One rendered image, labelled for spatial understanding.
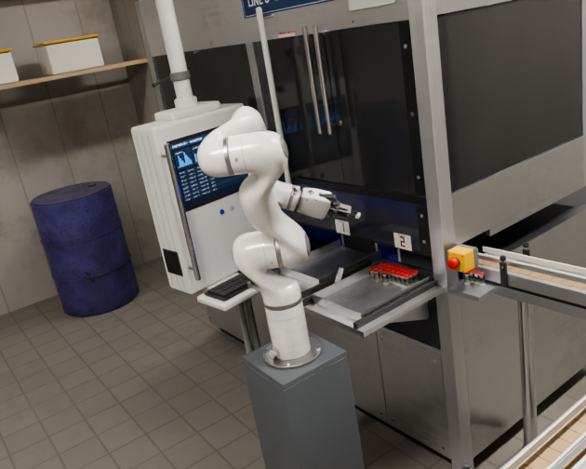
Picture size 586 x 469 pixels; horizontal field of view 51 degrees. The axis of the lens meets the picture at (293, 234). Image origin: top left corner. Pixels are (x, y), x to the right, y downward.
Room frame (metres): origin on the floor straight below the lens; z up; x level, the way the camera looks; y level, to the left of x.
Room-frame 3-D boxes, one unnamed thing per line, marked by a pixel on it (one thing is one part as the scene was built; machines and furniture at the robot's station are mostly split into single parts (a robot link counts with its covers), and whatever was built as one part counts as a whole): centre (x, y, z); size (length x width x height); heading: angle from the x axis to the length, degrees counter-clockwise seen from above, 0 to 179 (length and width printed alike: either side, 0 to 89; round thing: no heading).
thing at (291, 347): (1.73, 0.07, 0.95); 0.19 x 0.19 x 0.18
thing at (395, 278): (2.08, -0.34, 0.91); 0.18 x 0.02 x 0.05; 34
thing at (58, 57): (4.90, 1.44, 1.89); 0.41 x 0.34 x 0.23; 122
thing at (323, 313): (2.18, -0.17, 0.87); 0.70 x 0.48 x 0.02; 34
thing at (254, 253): (1.73, 0.10, 1.16); 0.19 x 0.12 x 0.24; 84
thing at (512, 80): (2.25, -0.91, 1.51); 0.85 x 0.01 x 0.59; 124
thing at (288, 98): (2.57, -0.11, 1.51); 0.47 x 0.01 x 0.59; 34
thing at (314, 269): (2.36, -0.14, 0.90); 0.34 x 0.26 x 0.04; 124
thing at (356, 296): (2.02, -0.24, 0.90); 0.34 x 0.26 x 0.04; 124
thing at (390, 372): (3.10, -0.34, 0.44); 2.06 x 1.00 x 0.88; 34
